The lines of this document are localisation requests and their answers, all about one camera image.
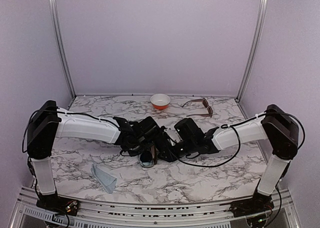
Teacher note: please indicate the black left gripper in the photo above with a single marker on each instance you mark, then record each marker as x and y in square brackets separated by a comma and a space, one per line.
[132, 152]

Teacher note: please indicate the light blue cleaning cloth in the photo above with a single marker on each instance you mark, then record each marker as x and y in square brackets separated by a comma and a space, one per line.
[107, 181]

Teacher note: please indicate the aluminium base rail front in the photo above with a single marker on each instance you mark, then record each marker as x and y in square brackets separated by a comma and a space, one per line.
[103, 214]

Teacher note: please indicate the aluminium frame post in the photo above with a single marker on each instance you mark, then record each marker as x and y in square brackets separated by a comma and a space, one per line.
[261, 15]
[60, 47]

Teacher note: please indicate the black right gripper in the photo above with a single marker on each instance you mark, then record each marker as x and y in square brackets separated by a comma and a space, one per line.
[170, 155]

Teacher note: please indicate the aluminium frame post left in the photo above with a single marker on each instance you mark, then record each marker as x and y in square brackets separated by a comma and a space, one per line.
[60, 47]

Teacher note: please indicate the white bowl orange outside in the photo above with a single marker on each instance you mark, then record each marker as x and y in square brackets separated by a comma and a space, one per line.
[160, 101]

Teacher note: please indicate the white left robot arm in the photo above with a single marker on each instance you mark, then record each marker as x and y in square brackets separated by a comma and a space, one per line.
[50, 123]

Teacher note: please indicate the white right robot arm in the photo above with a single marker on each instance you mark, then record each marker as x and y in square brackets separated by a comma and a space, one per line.
[285, 133]

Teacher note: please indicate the aluminium frame post right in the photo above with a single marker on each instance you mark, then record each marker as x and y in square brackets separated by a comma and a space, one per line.
[261, 15]

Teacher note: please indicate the brown translucent sunglasses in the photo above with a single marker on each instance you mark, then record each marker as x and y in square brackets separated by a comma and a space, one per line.
[204, 104]

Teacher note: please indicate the brown striped glasses case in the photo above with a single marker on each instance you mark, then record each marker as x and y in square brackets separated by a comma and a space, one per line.
[153, 150]

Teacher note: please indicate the black aviator sunglasses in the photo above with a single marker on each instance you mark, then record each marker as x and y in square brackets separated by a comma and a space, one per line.
[146, 156]

